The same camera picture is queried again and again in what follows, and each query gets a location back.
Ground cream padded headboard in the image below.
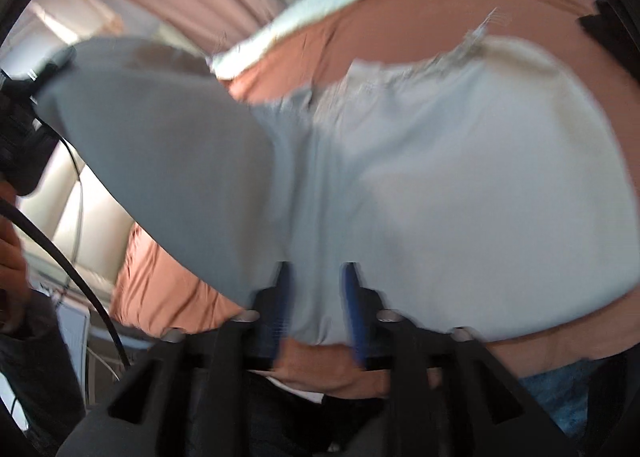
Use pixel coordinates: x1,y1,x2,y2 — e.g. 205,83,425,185
0,0,166,298

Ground person's left hand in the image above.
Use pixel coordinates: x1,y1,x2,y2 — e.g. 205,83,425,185
0,181,33,335

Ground person's dark trousers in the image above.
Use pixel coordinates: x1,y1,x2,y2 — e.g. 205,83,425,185
0,287,90,440

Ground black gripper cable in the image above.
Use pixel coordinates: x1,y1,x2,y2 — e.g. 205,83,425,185
0,117,132,370

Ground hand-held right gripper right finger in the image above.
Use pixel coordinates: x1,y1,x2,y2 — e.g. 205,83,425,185
340,261,568,457

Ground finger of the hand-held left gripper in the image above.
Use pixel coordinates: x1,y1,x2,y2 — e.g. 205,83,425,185
31,47,77,84

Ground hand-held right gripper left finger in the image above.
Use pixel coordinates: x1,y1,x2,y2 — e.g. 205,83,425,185
57,261,297,457

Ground blue denim cloth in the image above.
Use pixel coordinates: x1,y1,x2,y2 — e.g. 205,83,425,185
519,359,607,442

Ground large grey garment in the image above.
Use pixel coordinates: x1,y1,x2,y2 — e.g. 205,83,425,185
35,34,633,350

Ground brown bed sheet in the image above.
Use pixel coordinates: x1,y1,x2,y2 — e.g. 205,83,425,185
107,0,640,403

